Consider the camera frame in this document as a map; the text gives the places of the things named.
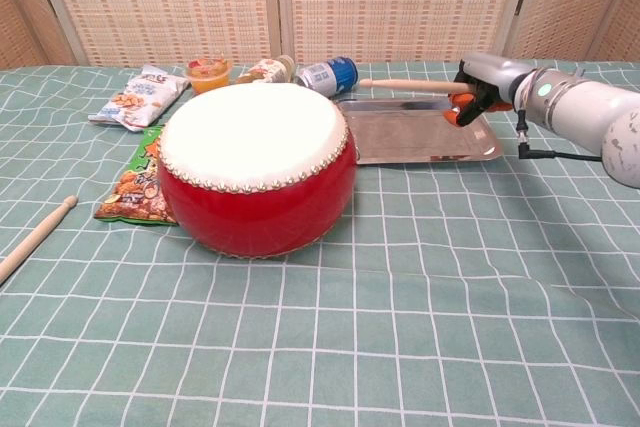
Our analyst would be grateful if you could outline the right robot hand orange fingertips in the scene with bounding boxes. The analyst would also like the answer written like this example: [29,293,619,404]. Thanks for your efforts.
[446,52,531,127]

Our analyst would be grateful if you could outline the wooden drumstick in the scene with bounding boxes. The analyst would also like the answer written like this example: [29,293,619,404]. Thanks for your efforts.
[358,77,476,96]
[0,194,79,286]

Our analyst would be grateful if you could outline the red drum white skin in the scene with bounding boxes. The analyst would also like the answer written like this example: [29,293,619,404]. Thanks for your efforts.
[156,82,360,259]

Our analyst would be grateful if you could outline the bamboo folding screen panel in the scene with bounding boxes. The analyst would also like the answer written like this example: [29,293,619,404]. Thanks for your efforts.
[29,0,281,68]
[499,0,631,63]
[0,0,76,71]
[587,0,640,62]
[274,0,534,66]

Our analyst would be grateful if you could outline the stainless steel rectangular tray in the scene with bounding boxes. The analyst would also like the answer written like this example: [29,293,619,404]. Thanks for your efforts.
[333,95,504,166]

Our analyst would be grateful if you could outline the blue and silver drink can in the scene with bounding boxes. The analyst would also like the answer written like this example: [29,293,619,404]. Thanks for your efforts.
[293,55,360,100]

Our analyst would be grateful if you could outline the green checked tablecloth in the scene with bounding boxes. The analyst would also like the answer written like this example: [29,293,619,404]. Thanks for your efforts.
[0,59,640,427]

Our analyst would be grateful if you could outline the orange jelly cup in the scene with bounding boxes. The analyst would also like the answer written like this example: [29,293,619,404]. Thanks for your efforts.
[186,55,235,95]

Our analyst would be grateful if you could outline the white snack bag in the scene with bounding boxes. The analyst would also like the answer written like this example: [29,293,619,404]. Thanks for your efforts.
[88,64,191,133]

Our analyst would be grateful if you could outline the green snack bag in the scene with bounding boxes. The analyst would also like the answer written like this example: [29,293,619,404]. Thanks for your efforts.
[93,124,179,226]

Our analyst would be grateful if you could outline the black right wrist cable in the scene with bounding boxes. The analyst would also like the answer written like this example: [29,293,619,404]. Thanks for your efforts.
[517,109,606,162]

